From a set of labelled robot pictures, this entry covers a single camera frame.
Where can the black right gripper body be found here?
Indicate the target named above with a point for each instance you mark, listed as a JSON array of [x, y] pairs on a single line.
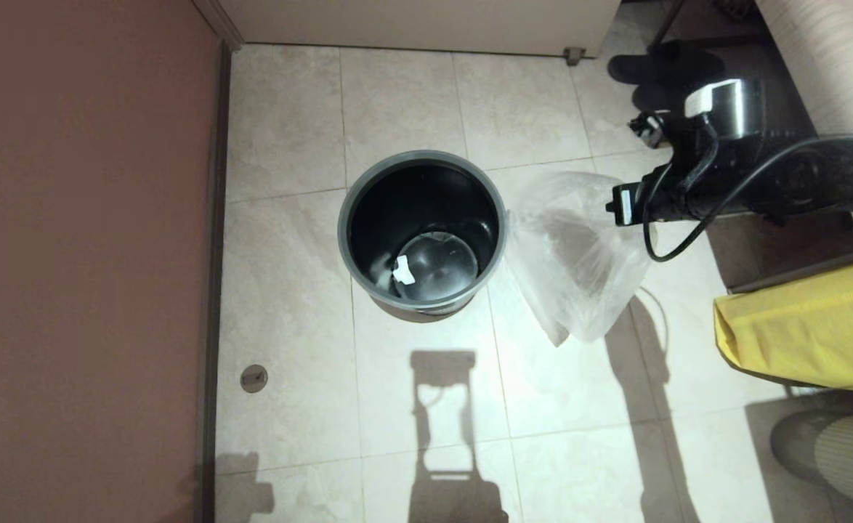
[[663, 207]]

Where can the clear plastic trash bag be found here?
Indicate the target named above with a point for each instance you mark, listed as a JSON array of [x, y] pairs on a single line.
[[572, 261]]

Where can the yellow cloth bag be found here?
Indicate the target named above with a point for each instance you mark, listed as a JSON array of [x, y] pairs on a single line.
[[811, 327]]

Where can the grey round trash bin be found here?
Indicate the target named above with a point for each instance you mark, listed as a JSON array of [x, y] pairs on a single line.
[[426, 196]]

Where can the metal door stopper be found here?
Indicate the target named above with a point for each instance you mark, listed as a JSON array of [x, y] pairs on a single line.
[[573, 57]]

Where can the beige striped sofa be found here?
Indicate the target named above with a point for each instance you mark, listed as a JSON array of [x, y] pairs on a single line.
[[833, 73]]

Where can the white paper scrap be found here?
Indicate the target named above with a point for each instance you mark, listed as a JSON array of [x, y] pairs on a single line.
[[403, 271]]

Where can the white door panel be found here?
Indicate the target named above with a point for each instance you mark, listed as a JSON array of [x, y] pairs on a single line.
[[426, 25]]

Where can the grey ribbed round stool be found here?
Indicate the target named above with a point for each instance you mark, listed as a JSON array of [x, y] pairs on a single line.
[[848, 450]]

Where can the round metal floor plate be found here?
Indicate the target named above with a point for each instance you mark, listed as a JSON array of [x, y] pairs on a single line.
[[254, 379]]

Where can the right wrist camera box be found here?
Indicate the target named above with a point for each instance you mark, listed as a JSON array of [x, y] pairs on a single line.
[[648, 129]]

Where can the dark metal frame rail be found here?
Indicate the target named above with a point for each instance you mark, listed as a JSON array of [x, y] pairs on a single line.
[[797, 271]]

